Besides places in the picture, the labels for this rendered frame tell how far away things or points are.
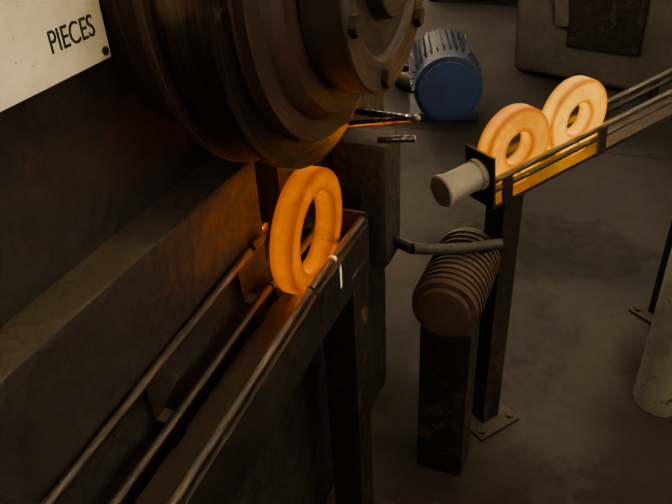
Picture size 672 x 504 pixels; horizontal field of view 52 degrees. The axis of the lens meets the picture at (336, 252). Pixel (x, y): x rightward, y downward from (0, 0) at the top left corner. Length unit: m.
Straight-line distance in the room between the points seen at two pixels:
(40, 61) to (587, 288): 1.79
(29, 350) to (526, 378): 1.40
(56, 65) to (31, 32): 0.04
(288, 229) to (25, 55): 0.39
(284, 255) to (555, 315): 1.28
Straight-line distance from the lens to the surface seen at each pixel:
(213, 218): 0.86
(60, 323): 0.69
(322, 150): 0.88
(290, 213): 0.90
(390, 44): 0.84
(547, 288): 2.16
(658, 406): 1.82
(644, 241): 2.46
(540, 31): 3.66
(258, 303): 0.94
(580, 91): 1.39
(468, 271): 1.28
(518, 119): 1.29
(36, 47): 0.67
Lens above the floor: 1.27
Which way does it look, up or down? 34 degrees down
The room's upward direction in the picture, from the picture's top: 3 degrees counter-clockwise
